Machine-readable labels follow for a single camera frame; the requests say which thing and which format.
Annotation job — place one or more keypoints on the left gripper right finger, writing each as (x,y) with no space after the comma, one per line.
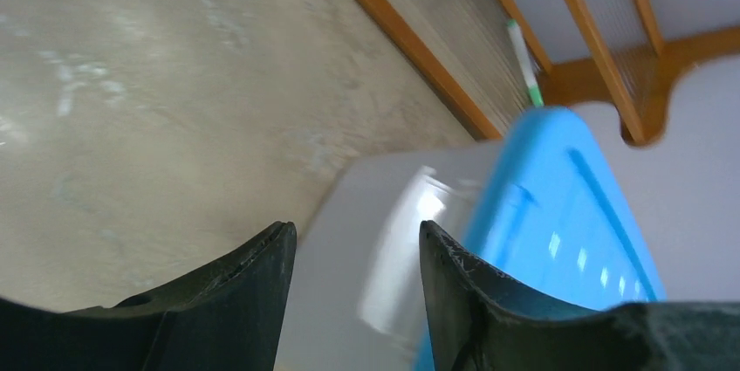
(480,318)

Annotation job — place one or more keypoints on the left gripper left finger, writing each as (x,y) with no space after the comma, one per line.
(225,315)

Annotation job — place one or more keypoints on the white plastic bin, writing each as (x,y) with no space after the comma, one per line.
(356,300)

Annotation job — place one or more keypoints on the blue plastic lid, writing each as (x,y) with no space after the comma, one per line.
(553,217)

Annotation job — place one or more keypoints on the white green marker pen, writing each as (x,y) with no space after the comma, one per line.
(525,63)

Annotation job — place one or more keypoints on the wooden shelf rack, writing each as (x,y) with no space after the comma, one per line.
(629,54)

